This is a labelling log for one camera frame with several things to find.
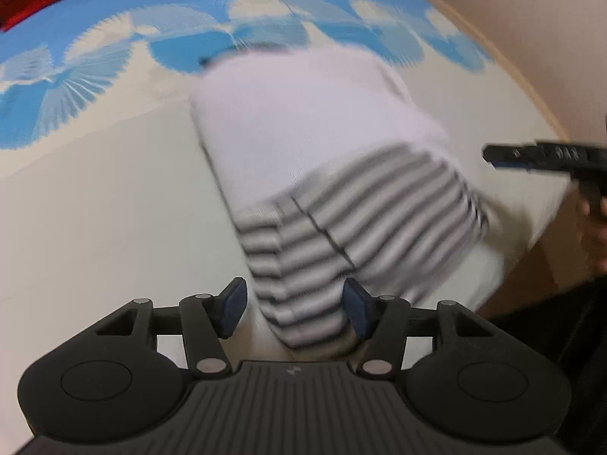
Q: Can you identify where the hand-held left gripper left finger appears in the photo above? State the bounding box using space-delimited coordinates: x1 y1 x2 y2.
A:
88 277 248 381

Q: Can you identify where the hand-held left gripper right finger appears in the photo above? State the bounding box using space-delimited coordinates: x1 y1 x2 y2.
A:
342 279 498 381

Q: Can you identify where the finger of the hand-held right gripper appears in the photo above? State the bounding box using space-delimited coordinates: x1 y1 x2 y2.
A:
482 140 607 177

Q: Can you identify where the black white striped shirt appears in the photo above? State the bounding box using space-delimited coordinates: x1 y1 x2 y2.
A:
190 45 494 355

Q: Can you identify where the person's right hand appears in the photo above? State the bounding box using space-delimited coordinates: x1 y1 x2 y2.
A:
576 195 607 276

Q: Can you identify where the blue white patterned bedsheet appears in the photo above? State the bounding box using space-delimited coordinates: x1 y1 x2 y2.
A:
0 0 570 437

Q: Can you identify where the wooden bed frame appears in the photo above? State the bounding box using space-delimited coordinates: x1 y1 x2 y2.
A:
374 0 599 317

